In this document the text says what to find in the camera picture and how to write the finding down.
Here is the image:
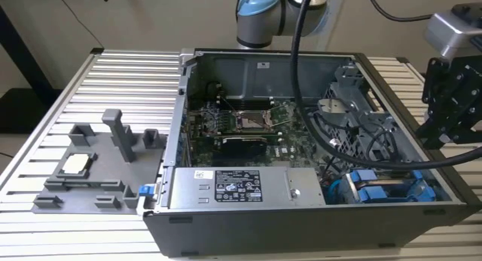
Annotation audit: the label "hard disk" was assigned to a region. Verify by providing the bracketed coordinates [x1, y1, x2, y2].
[347, 169, 431, 190]

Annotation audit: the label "metal disk bay cage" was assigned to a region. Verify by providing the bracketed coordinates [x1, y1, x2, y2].
[323, 60, 453, 205]

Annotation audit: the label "green motherboard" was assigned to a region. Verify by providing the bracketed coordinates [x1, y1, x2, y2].
[187, 101, 330, 168]

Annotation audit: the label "CPU socket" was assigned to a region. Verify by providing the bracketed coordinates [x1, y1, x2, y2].
[234, 110, 279, 131]

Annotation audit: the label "black RAM sticks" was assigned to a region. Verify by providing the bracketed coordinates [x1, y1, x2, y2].
[226, 97, 275, 109]

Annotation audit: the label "black graphics card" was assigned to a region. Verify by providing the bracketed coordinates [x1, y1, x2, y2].
[214, 135, 271, 167]

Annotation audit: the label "silver power supply unit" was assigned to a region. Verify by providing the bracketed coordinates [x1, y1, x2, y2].
[168, 167, 327, 210]

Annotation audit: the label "black open PC case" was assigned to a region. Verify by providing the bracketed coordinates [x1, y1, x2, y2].
[136, 47, 480, 258]

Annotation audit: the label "gray parts rack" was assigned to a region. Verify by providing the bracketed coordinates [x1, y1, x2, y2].
[33, 108, 170, 215]

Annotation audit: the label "silver CPU chip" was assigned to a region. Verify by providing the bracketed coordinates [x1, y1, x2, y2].
[62, 154, 94, 174]

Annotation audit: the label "silver metal bracket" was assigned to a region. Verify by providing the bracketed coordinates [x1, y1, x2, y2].
[319, 98, 359, 115]

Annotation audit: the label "black disk wire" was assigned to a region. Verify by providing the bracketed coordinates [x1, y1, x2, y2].
[312, 112, 397, 166]

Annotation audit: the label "black wire white plug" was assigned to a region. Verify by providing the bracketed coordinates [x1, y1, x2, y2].
[323, 139, 343, 174]

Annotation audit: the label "thin black camera cable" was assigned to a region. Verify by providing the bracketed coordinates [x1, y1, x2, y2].
[367, 0, 435, 21]

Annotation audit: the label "blue disk wire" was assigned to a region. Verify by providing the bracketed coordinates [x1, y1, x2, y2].
[326, 178, 343, 203]

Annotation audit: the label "thick black robot hose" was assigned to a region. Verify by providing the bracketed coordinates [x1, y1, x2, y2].
[291, 0, 482, 171]

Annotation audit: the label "black desk frame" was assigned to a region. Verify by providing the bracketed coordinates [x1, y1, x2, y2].
[0, 5, 59, 134]

